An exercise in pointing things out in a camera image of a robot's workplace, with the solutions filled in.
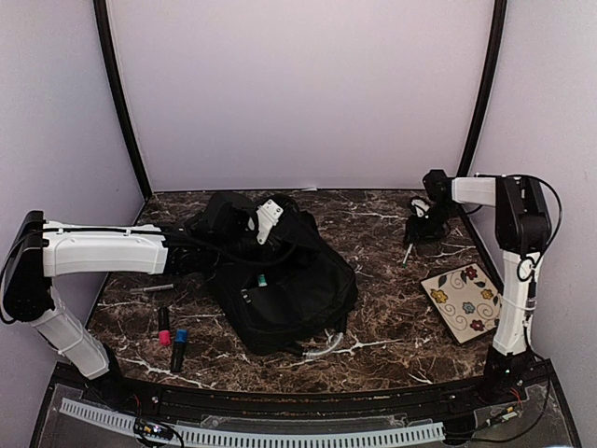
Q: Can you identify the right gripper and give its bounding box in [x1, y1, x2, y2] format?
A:
[404, 203, 458, 245]

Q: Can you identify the small white marker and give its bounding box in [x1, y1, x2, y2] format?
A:
[402, 243, 414, 267]

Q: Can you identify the black backpack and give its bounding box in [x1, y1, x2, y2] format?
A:
[204, 194, 358, 359]

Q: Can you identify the blue cap black marker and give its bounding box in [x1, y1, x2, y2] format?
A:
[170, 329, 188, 373]

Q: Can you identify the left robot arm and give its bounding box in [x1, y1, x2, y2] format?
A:
[1, 210, 254, 407]

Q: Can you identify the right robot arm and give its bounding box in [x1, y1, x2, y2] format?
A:
[404, 169, 562, 405]

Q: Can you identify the green tip white pen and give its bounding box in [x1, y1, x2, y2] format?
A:
[130, 284, 174, 294]

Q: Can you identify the floral ceramic tile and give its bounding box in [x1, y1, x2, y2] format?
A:
[421, 263, 501, 344]

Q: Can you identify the pink cap black marker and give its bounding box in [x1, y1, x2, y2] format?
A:
[158, 307, 171, 346]

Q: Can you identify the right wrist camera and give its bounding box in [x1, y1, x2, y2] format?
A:
[409, 197, 431, 217]

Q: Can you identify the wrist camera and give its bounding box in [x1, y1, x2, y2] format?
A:
[257, 199, 284, 245]
[409, 197, 431, 217]

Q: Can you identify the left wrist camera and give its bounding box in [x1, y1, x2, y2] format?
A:
[257, 199, 284, 245]

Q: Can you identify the white slotted cable duct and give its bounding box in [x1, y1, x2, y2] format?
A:
[59, 399, 446, 447]

